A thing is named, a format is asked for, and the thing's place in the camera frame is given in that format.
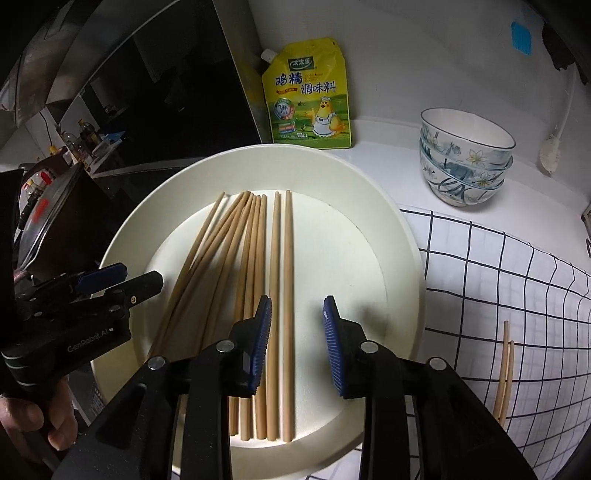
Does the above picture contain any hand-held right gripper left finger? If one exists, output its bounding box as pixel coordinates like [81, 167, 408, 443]
[51, 295, 273, 480]

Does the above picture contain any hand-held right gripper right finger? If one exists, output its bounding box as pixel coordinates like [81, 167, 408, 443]
[322, 295, 539, 480]

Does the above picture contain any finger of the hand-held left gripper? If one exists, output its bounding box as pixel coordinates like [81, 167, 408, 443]
[18, 263, 129, 303]
[102, 271, 164, 309]

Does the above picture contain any bundle of wooden chopsticks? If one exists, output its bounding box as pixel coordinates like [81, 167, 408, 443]
[148, 190, 296, 446]

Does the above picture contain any cream plastic basin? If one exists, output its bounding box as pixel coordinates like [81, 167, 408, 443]
[90, 144, 424, 480]

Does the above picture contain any slender wooden chopstick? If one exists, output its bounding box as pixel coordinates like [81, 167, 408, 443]
[499, 340, 516, 426]
[492, 320, 510, 418]

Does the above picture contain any person's left hand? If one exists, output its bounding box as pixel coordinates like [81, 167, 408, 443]
[0, 382, 78, 454]

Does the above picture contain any white black-checked cloth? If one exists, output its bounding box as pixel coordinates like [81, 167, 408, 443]
[323, 209, 591, 480]

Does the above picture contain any stack of floral bowls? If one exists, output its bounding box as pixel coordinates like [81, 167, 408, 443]
[419, 154, 505, 208]

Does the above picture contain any black glossy appliance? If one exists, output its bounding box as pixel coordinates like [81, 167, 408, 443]
[0, 0, 274, 178]

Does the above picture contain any floral ceramic bowl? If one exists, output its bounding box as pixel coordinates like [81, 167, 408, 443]
[420, 107, 516, 160]
[419, 137, 514, 182]

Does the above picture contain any yellow seasoning pouch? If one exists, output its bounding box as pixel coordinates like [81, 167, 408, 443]
[260, 37, 353, 150]

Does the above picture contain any white dish brush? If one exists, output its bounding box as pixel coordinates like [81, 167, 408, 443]
[538, 65, 581, 175]

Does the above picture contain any hanging cloth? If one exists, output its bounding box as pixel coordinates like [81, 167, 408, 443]
[541, 18, 583, 71]

